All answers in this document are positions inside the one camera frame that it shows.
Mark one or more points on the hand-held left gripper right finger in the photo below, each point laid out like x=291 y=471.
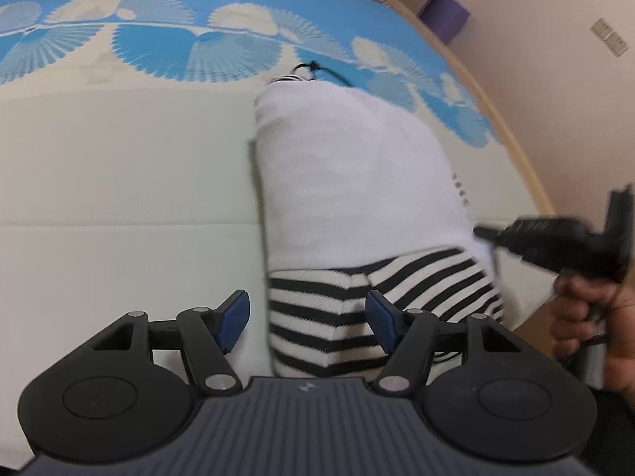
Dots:
x=379 y=318

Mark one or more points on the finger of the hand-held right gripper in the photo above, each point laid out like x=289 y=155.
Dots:
x=501 y=237

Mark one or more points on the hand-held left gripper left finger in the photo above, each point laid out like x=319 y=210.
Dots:
x=234 y=318

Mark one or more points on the white garment with striped cuffs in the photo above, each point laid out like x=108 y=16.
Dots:
x=357 y=168

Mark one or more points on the person's right hand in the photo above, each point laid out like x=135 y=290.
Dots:
x=603 y=327

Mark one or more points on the purple box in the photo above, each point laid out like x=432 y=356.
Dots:
x=446 y=17

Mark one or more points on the wooden bed frame edge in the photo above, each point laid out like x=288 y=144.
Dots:
x=501 y=124

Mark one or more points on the beige wall socket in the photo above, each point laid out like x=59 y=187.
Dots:
x=618 y=43
x=601 y=28

